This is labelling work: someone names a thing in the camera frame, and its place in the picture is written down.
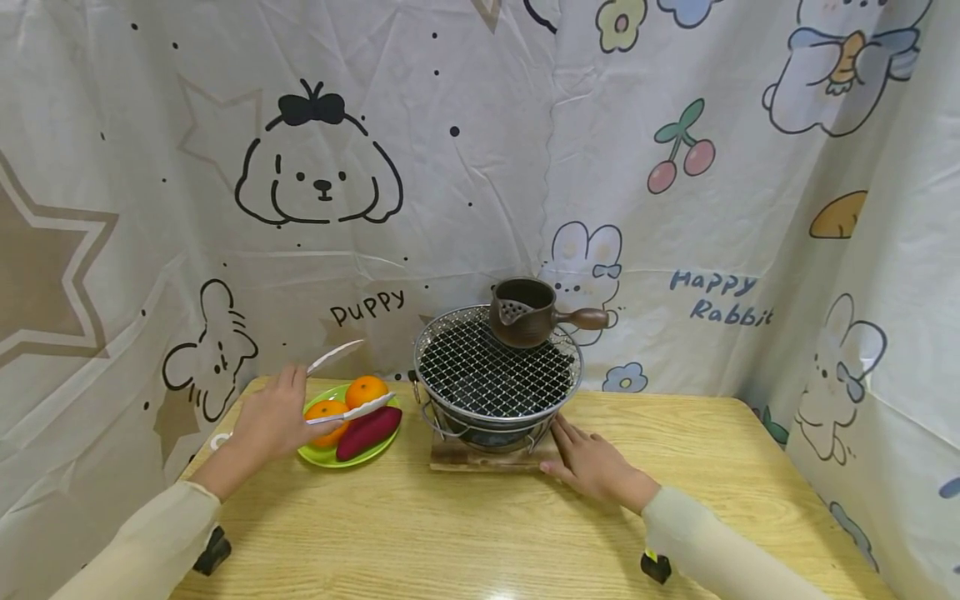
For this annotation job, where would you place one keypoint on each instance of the person's right hand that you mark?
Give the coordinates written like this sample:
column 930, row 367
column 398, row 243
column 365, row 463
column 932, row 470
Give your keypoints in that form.
column 600, row 463

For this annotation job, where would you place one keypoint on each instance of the person's left hand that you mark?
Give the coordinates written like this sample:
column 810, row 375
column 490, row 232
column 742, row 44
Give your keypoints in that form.
column 264, row 425

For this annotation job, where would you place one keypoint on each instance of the person's right thumb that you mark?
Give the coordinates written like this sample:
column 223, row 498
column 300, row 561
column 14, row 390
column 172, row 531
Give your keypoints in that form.
column 555, row 468

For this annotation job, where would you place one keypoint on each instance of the person's left fingers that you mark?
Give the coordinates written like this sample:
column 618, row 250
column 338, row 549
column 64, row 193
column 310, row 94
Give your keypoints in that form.
column 291, row 382

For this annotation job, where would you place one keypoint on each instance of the person's right fingers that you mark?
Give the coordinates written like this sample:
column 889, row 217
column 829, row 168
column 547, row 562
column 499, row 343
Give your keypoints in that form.
column 568, row 433

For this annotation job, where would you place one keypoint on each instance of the person's left thumb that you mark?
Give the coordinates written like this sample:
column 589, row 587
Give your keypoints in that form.
column 321, row 430

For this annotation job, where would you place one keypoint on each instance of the white plastic tongs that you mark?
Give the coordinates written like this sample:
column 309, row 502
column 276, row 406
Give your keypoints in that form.
column 352, row 410

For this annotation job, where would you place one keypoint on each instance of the person's left forearm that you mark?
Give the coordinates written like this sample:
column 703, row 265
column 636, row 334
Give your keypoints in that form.
column 150, row 533

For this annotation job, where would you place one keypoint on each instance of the person's right forearm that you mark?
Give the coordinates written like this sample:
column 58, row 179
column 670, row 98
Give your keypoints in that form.
column 720, row 550

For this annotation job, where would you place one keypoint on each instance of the orange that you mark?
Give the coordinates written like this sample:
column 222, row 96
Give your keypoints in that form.
column 367, row 390
column 327, row 427

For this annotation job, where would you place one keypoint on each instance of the green plate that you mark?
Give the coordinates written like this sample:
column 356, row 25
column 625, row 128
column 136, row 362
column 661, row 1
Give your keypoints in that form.
column 322, row 457

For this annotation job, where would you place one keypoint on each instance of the purple sweet potato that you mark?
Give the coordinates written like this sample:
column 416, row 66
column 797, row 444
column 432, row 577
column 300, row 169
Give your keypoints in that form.
column 369, row 432

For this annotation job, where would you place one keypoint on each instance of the wooden base board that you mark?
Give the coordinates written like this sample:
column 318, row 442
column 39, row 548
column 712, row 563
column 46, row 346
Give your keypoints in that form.
column 480, row 460

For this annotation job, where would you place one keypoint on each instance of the black charcoal stove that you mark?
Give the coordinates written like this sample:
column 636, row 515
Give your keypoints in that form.
column 480, row 433

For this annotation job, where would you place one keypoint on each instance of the black wrist band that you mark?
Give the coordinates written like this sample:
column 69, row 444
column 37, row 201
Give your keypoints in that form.
column 656, row 567
column 213, row 552

